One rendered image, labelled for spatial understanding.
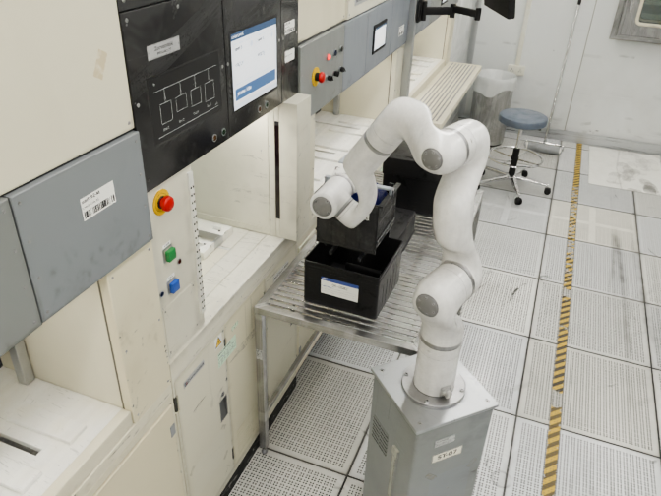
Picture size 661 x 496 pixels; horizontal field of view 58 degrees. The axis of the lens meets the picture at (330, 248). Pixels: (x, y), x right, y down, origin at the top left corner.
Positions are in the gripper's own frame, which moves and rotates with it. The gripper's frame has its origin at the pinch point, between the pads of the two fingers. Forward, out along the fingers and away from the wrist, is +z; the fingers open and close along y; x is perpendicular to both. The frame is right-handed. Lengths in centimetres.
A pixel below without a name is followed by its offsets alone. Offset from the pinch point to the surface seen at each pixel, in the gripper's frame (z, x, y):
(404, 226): 36, -39, 8
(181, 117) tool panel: -53, 29, -29
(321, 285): -13.7, -40.6, -7.2
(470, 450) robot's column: -40, -67, 54
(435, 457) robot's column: -49, -64, 45
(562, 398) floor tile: 61, -126, 86
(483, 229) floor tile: 208, -125, 23
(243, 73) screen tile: -21.1, 31.6, -29.4
